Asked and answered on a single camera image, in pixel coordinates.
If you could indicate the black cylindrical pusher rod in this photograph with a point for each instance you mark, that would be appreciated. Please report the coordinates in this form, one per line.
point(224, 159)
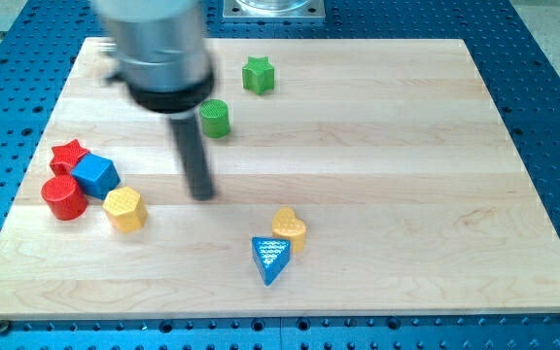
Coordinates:
point(185, 129)

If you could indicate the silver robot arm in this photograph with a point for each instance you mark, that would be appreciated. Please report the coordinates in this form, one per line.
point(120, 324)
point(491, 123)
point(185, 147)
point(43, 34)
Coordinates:
point(162, 59)

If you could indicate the yellow hexagon block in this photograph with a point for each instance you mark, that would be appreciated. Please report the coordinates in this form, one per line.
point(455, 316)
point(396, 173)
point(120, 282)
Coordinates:
point(125, 209)

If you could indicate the blue triangle block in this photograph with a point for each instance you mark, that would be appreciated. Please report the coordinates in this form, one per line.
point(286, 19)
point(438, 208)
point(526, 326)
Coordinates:
point(271, 256)

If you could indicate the green cylinder block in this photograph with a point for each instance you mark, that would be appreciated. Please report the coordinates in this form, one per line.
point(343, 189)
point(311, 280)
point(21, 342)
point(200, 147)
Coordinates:
point(214, 118)

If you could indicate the blue cube block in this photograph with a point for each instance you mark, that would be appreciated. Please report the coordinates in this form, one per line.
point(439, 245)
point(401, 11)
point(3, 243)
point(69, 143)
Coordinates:
point(96, 175)

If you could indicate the yellow heart block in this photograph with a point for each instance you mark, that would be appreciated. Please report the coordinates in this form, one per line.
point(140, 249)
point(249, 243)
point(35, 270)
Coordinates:
point(286, 225)

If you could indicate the green star block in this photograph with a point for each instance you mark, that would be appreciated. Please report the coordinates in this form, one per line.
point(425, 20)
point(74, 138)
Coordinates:
point(258, 75)

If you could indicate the red star block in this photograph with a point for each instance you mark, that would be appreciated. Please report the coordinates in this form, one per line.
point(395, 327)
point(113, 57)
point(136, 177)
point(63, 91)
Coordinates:
point(66, 157)

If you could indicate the red cylinder block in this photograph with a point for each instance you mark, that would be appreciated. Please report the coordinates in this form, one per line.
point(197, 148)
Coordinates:
point(64, 197)

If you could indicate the wooden board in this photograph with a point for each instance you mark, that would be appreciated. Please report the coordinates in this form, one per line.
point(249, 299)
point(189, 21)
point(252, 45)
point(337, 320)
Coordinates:
point(392, 152)

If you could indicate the left board clamp screw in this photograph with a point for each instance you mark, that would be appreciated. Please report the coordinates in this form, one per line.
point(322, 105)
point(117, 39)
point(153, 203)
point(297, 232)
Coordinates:
point(4, 326)

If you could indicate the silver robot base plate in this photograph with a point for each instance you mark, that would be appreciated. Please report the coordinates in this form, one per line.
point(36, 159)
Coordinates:
point(274, 10)

